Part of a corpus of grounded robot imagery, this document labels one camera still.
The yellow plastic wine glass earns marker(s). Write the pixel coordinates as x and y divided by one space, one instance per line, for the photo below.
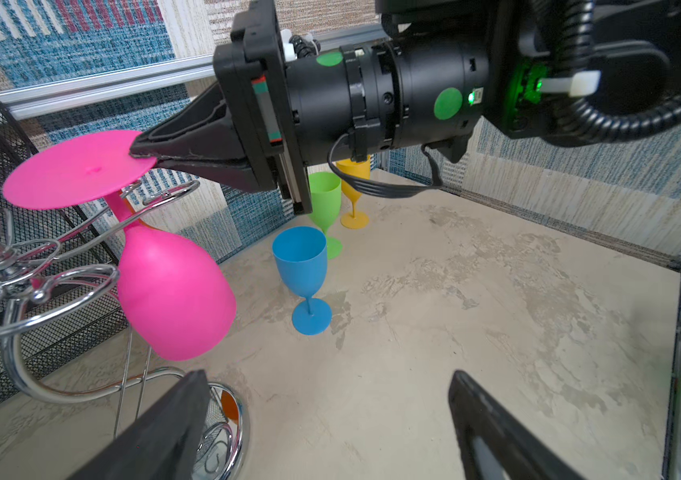
355 219

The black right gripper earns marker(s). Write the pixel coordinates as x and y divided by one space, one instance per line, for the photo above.
240 131

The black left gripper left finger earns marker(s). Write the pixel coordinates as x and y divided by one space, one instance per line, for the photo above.
162 443

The green plastic wine glass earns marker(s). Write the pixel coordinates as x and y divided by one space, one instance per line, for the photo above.
326 193

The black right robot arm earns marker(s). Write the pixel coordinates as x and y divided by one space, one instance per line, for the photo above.
572 73

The chrome wire wine glass rack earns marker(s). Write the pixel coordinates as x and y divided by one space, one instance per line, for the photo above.
32 296

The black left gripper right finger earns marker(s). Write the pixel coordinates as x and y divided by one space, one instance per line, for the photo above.
493 444

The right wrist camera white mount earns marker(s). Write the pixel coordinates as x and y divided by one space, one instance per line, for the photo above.
296 46

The blue plastic wine glass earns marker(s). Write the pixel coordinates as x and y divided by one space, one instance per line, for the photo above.
301 255

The pink plastic wine glass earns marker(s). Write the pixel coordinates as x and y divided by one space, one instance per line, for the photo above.
171 290

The black wire shelf rack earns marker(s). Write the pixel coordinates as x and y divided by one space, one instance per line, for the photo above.
50 347

